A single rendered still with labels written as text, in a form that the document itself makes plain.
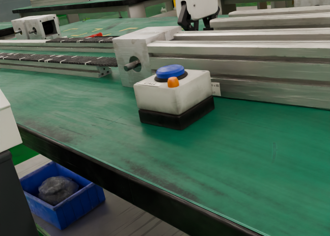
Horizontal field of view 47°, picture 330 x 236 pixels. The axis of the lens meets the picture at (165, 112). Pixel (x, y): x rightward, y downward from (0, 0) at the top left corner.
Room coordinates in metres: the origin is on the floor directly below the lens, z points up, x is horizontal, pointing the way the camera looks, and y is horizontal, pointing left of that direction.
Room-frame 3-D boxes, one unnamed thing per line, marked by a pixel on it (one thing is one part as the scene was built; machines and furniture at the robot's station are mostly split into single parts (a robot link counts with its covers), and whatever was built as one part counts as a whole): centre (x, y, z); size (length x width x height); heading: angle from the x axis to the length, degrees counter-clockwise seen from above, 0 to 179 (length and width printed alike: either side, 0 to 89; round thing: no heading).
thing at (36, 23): (1.61, 0.44, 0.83); 0.11 x 0.10 x 0.10; 136
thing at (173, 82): (0.47, -0.02, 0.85); 0.01 x 0.01 x 0.01
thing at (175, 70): (0.51, -0.02, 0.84); 0.04 x 0.04 x 0.02
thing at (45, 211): (1.24, 0.45, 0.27); 0.31 x 0.21 x 0.10; 45
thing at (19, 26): (1.69, 0.53, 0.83); 0.11 x 0.10 x 0.10; 134
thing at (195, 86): (0.52, -0.02, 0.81); 0.10 x 0.08 x 0.06; 135
